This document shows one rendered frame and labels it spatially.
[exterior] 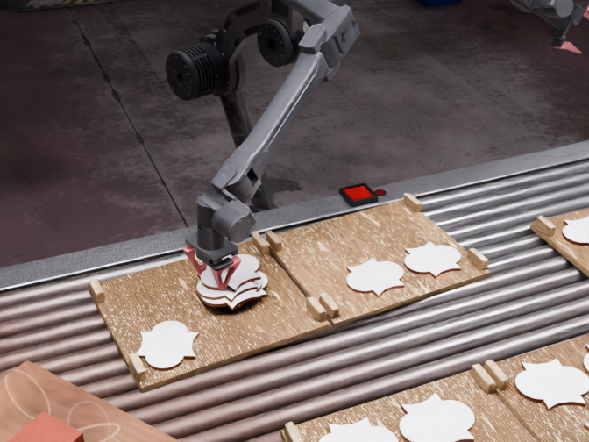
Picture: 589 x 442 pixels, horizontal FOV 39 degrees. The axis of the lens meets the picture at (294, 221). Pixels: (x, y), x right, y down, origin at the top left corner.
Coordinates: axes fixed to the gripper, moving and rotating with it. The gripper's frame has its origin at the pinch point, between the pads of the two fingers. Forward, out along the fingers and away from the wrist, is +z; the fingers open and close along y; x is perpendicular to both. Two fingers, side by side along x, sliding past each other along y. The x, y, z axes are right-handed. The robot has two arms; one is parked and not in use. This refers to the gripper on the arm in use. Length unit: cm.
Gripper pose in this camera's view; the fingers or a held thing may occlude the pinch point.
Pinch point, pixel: (212, 278)
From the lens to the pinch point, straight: 179.1
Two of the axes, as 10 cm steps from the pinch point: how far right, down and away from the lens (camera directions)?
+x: 7.3, -3.5, 5.9
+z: -0.3, 8.4, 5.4
